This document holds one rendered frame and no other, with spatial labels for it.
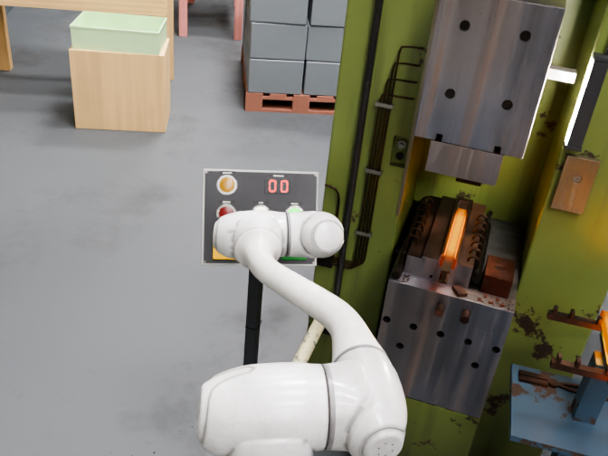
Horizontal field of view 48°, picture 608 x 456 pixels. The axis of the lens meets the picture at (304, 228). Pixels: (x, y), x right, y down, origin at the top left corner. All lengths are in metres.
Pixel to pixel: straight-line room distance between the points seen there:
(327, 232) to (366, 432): 0.56
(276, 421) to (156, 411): 1.90
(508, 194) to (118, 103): 3.27
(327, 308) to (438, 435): 1.26
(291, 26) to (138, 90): 1.26
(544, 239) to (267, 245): 1.02
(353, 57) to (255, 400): 1.27
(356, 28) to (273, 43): 3.39
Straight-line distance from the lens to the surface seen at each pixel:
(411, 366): 2.29
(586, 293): 2.30
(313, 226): 1.47
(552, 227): 2.18
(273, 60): 5.44
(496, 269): 2.15
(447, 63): 1.86
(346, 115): 2.12
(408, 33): 2.00
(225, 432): 1.03
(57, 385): 3.06
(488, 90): 1.87
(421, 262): 2.12
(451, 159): 1.95
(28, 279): 3.66
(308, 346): 2.23
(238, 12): 7.27
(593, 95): 1.98
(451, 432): 2.45
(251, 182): 2.00
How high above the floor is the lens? 2.12
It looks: 32 degrees down
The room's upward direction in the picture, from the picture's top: 6 degrees clockwise
